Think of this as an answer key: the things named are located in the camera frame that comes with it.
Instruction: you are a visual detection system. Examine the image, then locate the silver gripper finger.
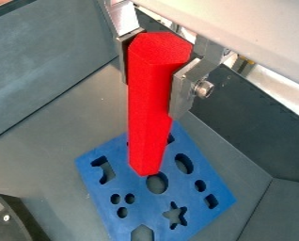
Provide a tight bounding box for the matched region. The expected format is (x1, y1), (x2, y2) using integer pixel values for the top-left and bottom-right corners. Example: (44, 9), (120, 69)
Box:
(97, 0), (144, 83)

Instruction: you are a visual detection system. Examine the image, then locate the red hexagonal prism block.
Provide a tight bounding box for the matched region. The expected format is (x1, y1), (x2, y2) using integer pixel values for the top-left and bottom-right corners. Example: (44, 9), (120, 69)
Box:
(127, 32), (192, 176)

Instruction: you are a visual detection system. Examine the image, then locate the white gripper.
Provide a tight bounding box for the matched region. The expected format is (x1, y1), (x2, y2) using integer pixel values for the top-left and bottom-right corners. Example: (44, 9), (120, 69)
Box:
(132, 0), (299, 120)

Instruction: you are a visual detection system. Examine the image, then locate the black curved cradle stand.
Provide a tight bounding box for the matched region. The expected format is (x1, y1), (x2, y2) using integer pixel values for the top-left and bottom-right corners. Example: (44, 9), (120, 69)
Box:
(0, 193), (52, 241)

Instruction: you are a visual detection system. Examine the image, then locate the blue foam shape-sorter board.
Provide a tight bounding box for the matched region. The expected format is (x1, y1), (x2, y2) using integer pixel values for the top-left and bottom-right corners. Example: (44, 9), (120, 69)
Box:
(75, 122), (235, 241)

